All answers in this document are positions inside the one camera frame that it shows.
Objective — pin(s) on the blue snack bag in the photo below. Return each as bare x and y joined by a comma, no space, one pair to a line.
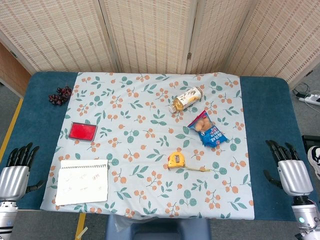
208,130

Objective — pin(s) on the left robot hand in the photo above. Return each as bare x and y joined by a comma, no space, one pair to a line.
13,176

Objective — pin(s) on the floral tablecloth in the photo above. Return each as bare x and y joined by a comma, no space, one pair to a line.
150,140

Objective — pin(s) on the red ink pad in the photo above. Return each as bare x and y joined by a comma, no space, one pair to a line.
82,131

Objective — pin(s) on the brown wooden cabinet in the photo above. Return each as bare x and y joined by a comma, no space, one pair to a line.
12,72

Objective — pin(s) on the tea bottle with yellow label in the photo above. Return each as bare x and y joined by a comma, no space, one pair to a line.
186,99

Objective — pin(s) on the dark red grape bunch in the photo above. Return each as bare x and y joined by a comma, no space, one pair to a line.
60,95

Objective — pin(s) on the black box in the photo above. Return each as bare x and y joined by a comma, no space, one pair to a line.
310,140

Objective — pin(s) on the woven folding screen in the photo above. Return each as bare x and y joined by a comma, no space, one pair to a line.
160,35

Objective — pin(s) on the yellow tape measure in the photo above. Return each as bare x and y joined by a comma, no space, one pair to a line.
177,160

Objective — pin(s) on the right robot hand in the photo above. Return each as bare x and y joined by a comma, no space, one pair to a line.
293,175

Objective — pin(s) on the white power strip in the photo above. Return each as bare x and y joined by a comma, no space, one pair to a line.
311,98

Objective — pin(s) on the black and white sneaker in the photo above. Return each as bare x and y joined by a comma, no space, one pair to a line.
315,160

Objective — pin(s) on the white spiral notebook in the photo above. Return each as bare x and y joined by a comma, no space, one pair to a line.
82,182

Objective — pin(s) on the blue chair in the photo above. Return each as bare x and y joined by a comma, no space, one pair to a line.
157,228

